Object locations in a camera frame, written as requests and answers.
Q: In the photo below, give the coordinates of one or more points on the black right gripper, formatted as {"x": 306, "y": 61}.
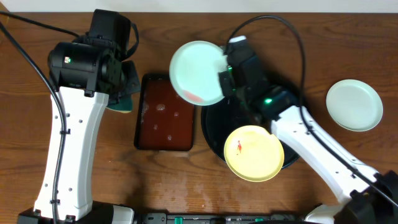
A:
{"x": 222, "y": 77}

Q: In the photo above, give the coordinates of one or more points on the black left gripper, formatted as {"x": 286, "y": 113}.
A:
{"x": 131, "y": 82}

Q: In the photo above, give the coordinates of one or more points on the green yellow sponge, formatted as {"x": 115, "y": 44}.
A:
{"x": 122, "y": 104}

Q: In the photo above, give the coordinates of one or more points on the light green plate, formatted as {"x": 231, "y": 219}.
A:
{"x": 194, "y": 70}
{"x": 354, "y": 105}

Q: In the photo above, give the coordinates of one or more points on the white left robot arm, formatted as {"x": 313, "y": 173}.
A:
{"x": 86, "y": 75}

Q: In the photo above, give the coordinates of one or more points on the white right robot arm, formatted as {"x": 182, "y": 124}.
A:
{"x": 364, "y": 195}

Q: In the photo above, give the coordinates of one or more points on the round black tray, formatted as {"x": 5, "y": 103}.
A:
{"x": 219, "y": 120}

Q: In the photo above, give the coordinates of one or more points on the rectangular tray of red water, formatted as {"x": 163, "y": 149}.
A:
{"x": 165, "y": 121}

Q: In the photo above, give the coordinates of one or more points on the yellow plate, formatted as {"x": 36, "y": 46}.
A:
{"x": 253, "y": 153}

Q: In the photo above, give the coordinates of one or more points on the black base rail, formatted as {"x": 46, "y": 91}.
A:
{"x": 163, "y": 218}

